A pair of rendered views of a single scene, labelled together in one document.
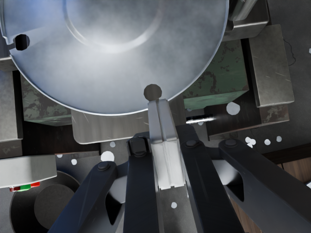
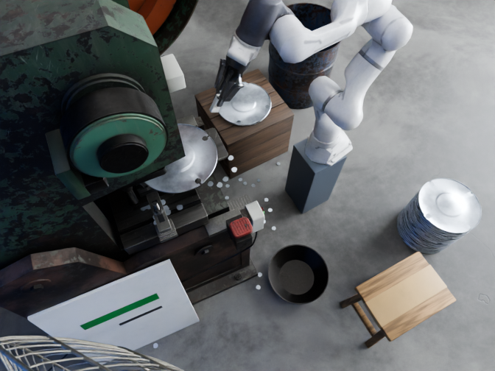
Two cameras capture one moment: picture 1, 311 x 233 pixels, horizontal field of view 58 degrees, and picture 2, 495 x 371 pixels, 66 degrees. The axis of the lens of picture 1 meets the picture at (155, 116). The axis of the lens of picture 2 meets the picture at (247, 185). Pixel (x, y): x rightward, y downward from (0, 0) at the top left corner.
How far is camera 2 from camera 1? 1.17 m
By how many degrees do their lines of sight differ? 32
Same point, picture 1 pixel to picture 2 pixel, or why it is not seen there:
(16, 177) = (255, 205)
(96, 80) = (205, 154)
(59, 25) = (188, 171)
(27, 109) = (223, 206)
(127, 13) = not seen: hidden behind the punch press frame
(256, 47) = not seen: hidden behind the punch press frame
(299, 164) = (216, 124)
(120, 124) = (218, 144)
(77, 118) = (219, 157)
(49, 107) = (219, 198)
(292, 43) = not seen: hidden behind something
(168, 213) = (272, 201)
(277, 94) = (191, 120)
